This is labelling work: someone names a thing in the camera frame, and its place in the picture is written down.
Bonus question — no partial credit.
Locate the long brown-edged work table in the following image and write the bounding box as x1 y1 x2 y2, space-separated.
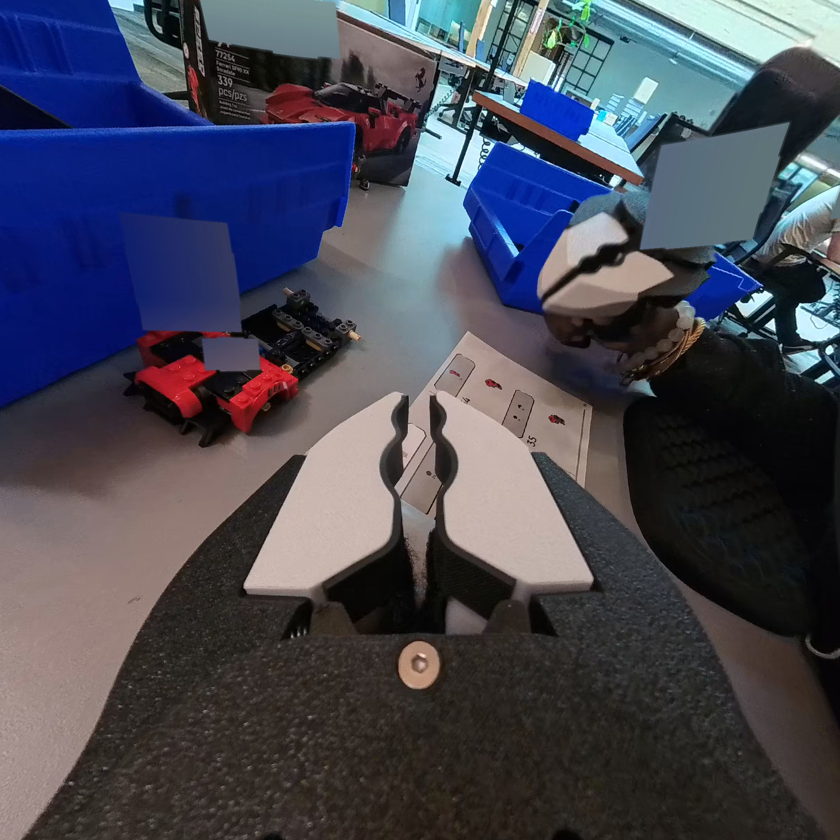
449 88 647 188

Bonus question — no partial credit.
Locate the blue divided storage bin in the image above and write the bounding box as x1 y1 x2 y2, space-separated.
0 0 357 409

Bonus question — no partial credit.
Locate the black rounded object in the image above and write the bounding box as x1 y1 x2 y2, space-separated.
623 394 840 636

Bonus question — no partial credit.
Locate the hanging green plant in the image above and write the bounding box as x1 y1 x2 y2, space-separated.
541 0 595 50

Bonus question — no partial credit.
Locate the person's right forearm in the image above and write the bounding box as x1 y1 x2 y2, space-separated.
646 331 840 460

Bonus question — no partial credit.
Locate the black office chair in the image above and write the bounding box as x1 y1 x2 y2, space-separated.
712 154 840 382

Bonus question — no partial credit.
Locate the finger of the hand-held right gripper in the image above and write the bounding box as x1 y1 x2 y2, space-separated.
545 252 677 316
538 213 628 300

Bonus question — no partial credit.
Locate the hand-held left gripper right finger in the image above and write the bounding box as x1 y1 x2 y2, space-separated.
430 392 595 602

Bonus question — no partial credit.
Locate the red and black lego car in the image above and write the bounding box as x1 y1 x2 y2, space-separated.
125 287 363 448

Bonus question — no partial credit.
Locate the small blue bin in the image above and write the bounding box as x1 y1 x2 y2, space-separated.
520 79 597 142

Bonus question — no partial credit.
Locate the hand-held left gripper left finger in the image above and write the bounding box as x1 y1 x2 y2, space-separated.
243 392 410 611

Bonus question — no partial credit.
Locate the gold bracelet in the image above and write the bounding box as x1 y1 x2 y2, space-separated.
623 316 708 385

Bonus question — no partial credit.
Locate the black and red box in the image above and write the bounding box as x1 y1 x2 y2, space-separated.
180 0 437 188

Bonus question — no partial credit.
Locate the person's right hand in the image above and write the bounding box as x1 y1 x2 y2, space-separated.
545 295 683 350

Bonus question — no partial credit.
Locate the lego instruction booklet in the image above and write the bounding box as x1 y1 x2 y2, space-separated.
394 331 593 519

